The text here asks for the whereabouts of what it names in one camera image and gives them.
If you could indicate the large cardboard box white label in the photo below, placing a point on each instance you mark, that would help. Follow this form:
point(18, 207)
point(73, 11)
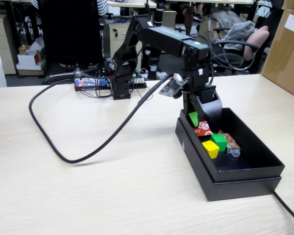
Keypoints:
point(284, 61)

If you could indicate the black jointed pole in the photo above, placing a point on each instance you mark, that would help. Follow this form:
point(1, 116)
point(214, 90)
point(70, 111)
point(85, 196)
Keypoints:
point(159, 14)

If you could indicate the pink cushion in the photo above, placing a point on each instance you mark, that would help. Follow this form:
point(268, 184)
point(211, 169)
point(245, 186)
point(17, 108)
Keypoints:
point(256, 41)

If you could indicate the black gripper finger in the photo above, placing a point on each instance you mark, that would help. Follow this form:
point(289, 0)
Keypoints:
point(212, 112)
point(189, 105)

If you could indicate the orange box with white print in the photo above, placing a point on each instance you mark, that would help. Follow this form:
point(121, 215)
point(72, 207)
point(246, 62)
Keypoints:
point(203, 131)

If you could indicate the black office chair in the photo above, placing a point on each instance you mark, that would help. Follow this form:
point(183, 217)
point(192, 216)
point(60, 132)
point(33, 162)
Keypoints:
point(215, 55)

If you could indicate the black rectangular box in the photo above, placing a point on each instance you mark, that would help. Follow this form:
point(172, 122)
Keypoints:
point(235, 189)

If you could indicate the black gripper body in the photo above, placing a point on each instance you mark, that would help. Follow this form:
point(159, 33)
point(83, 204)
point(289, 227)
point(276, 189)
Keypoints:
point(198, 78)

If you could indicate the green wooden cube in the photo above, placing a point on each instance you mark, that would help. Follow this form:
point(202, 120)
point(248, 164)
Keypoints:
point(220, 143)

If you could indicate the flat beige carton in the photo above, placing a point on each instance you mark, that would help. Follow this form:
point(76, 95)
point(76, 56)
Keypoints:
point(30, 71)

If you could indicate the yellow wooden cube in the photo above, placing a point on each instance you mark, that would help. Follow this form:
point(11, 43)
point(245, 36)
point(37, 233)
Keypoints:
point(212, 149)

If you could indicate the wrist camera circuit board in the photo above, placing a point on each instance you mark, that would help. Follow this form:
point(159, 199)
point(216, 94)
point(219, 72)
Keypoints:
point(171, 88)

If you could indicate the white carton with red side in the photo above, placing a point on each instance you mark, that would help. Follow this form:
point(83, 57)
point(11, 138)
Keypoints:
point(27, 58)

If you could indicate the open white carton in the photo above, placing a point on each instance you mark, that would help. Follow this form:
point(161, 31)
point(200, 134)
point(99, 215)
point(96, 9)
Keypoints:
point(35, 45)

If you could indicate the grey cloth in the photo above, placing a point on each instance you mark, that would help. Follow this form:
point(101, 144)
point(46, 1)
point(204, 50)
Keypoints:
point(240, 31)

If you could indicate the beige desk top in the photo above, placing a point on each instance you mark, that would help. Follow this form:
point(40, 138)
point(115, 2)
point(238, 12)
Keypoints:
point(132, 3)

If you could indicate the black monitor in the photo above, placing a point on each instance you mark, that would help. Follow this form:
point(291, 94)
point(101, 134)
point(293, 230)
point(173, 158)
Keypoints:
point(71, 31)

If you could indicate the black cardboard box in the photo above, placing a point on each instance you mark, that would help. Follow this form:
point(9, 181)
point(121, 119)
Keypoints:
point(254, 147)

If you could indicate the robot controller circuit board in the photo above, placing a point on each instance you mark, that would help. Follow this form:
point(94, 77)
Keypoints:
point(90, 82)

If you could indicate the beige drawer cabinet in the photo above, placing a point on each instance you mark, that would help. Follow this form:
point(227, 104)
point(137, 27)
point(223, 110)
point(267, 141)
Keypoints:
point(2, 49)

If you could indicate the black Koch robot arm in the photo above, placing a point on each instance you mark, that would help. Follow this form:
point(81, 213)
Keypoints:
point(161, 36)

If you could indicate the person in striped shirt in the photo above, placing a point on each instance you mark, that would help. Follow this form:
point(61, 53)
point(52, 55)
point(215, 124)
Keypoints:
point(101, 7)

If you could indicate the narrow beige cabinet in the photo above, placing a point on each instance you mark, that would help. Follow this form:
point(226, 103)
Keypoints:
point(170, 18)

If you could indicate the person's bare legs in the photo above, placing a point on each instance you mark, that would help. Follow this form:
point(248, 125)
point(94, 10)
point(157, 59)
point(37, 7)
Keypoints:
point(189, 19)

